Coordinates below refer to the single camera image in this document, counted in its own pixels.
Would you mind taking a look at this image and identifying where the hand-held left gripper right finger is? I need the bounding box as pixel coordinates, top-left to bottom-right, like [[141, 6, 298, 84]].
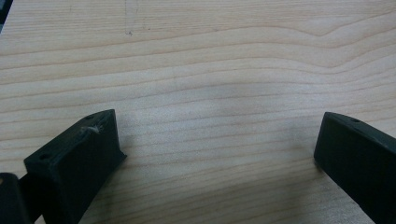
[[313, 111, 396, 224]]

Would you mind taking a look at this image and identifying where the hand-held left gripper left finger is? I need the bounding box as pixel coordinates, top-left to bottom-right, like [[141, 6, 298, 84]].
[[23, 108, 128, 224]]

